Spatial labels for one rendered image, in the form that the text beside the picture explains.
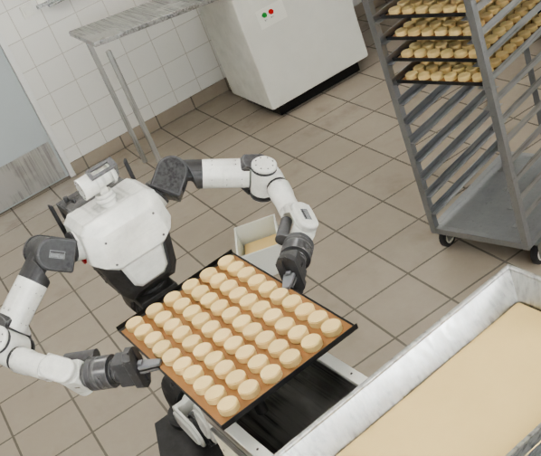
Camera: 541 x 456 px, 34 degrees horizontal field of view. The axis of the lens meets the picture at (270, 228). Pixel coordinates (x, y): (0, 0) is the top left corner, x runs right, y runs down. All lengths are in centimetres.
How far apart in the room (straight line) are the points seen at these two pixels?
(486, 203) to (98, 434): 195
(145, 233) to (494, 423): 143
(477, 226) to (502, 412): 246
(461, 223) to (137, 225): 176
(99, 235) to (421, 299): 168
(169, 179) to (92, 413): 162
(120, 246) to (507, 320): 131
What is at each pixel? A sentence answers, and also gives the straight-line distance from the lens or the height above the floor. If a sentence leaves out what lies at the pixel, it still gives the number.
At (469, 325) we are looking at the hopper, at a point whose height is 128.
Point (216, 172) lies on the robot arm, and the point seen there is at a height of 117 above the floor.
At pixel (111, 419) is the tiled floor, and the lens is 388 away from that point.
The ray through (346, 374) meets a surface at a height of 90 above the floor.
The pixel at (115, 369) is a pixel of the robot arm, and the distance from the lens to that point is 228.
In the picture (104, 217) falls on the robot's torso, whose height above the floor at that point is 123.
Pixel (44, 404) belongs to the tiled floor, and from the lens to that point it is 420.
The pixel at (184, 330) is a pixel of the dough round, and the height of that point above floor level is 102.
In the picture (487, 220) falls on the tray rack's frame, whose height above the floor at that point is 15.
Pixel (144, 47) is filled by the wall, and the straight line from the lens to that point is 629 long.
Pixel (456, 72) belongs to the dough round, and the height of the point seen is 88.
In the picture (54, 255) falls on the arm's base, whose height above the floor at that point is 120.
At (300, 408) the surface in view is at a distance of 218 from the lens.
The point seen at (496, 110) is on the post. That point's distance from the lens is 333.
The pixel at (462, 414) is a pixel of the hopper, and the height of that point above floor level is 127.
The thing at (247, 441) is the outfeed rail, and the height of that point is 90.
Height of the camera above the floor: 227
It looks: 29 degrees down
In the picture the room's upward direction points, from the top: 22 degrees counter-clockwise
